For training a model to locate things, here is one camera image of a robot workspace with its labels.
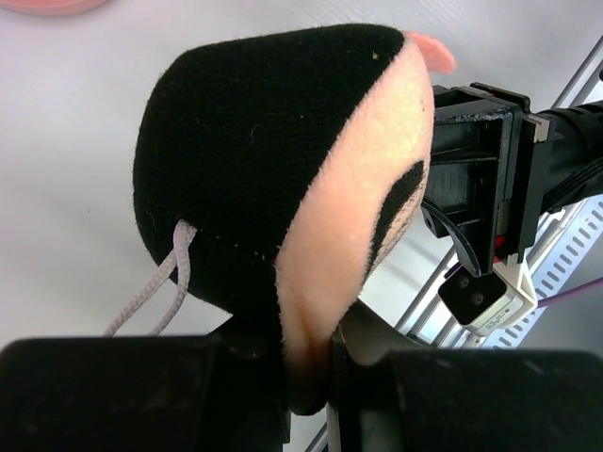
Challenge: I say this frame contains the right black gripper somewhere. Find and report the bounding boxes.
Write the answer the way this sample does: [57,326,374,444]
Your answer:
[422,83,565,278]

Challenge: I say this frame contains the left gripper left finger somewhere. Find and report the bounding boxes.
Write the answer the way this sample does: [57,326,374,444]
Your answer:
[1,321,290,451]

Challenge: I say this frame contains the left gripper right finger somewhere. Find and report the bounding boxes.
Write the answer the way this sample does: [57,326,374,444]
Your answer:
[328,305,602,451]

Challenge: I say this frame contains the black-haired doll plush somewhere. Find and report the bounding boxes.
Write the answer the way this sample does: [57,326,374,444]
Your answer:
[106,24,456,415]

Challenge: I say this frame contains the pink three-tier shelf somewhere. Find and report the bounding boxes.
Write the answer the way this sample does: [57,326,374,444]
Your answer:
[1,0,107,16]

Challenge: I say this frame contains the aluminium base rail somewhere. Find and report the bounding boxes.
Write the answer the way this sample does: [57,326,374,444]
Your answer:
[309,45,602,451]

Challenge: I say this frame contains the white slotted cable duct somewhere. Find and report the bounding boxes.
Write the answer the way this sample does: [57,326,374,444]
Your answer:
[482,196,602,349]

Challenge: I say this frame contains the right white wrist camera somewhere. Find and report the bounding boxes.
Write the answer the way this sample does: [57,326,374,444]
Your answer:
[438,262,538,337]

